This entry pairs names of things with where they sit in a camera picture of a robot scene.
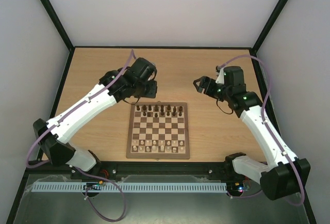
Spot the grey slotted cable duct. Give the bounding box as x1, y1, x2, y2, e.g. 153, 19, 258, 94
31, 182, 227, 193

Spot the light chess pieces row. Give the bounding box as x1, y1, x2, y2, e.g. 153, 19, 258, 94
130, 140, 189, 154

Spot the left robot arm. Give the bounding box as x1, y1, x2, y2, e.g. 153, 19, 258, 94
33, 58, 157, 172

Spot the wooden chess board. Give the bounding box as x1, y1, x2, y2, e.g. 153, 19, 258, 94
126, 102, 190, 159

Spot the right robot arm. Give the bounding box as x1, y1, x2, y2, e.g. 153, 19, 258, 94
193, 76, 310, 205

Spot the black aluminium frame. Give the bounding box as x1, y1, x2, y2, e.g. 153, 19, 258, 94
5, 0, 317, 224

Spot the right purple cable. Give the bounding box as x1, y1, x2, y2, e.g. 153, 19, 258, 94
219, 55, 306, 206

